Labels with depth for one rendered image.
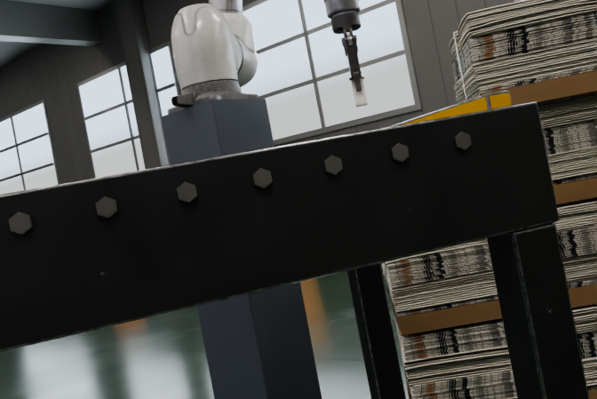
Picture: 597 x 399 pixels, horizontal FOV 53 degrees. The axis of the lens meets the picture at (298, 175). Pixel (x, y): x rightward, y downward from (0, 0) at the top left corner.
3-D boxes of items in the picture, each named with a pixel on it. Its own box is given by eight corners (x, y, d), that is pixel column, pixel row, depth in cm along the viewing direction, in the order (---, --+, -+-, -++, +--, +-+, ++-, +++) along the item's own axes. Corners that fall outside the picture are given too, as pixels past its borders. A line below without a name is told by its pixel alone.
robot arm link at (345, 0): (357, -5, 160) (362, 17, 160) (323, 3, 161) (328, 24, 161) (357, -15, 151) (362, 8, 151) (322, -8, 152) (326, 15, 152)
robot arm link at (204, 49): (169, 90, 155) (154, 5, 155) (196, 96, 173) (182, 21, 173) (228, 75, 151) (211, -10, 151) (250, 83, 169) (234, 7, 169)
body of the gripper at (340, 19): (358, 8, 151) (365, 43, 151) (358, 16, 160) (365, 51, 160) (329, 14, 152) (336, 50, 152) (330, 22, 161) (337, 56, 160)
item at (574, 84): (472, 118, 149) (468, 100, 149) (593, 94, 145) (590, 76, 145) (482, 113, 133) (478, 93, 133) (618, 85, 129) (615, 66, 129)
